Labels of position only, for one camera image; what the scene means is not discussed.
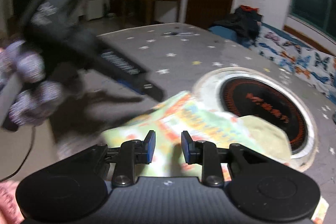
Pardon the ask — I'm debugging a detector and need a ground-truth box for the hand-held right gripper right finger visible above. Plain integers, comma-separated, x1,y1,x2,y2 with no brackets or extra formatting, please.
181,131,254,187

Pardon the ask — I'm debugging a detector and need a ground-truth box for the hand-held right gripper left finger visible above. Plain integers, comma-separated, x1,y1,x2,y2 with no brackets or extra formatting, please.
87,130,156,188

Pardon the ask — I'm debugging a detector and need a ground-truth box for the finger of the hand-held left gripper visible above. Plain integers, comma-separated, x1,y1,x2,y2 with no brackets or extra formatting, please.
115,77,165,103

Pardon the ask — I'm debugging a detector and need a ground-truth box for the green orange patterned garment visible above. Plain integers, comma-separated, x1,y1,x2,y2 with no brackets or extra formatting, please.
101,90,330,224

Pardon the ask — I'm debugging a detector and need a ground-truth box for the black clothes pile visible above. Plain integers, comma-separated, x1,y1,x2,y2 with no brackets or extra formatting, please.
214,5,263,42

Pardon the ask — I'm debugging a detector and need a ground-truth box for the person's left hand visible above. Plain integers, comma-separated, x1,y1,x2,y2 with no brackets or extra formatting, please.
0,40,63,127

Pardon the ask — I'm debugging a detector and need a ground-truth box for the built-in round induction cooker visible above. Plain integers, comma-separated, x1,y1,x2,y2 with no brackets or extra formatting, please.
193,67,319,172

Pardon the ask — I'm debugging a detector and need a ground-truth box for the patterned pillow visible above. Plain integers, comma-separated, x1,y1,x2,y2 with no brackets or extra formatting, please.
209,22,336,98

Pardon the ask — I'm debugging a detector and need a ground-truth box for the person's pink clothing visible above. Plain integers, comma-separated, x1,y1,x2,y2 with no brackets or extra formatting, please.
0,181,25,224

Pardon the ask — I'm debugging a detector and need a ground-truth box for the dark glass window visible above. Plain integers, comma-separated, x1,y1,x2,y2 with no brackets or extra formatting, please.
287,0,336,41

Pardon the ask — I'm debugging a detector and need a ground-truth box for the black cable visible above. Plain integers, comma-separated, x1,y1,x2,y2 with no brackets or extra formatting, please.
0,126,36,183

